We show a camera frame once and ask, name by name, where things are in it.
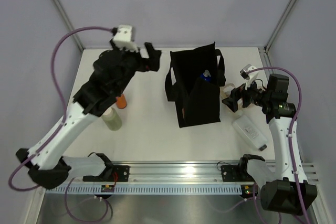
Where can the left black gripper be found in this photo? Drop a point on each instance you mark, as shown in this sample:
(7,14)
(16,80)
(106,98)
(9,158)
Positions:
(153,63)

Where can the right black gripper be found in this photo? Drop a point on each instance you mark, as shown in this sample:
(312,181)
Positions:
(238,93)

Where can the white clear bottle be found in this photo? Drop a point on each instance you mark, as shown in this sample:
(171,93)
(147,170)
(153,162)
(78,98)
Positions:
(250,133)

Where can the orange blue spray bottle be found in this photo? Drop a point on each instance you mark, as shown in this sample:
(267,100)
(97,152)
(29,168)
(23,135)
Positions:
(206,76)

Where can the black canvas bag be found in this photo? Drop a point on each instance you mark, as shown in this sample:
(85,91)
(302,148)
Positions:
(197,102)

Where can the green liquid bottle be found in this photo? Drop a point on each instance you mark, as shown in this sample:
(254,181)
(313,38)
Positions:
(112,119)

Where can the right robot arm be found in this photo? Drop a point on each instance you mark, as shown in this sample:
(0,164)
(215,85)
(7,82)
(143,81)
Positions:
(286,190)

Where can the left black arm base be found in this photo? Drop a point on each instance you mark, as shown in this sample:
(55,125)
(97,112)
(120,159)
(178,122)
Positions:
(115,173)

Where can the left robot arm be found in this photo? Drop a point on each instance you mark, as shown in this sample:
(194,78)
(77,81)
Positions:
(89,103)

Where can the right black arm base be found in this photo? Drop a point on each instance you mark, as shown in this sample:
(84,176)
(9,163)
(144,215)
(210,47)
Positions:
(231,173)

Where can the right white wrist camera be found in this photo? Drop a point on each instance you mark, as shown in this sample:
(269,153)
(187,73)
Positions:
(250,74)

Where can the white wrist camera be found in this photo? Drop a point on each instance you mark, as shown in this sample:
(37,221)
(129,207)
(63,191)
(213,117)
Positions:
(123,38)
(250,74)

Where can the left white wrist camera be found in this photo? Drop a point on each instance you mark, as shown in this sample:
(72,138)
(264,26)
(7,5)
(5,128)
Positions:
(123,38)

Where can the aluminium rail frame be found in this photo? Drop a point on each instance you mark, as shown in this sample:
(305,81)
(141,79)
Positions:
(168,172)

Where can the white slotted cable duct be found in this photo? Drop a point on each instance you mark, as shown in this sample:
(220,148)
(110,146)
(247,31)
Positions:
(142,189)

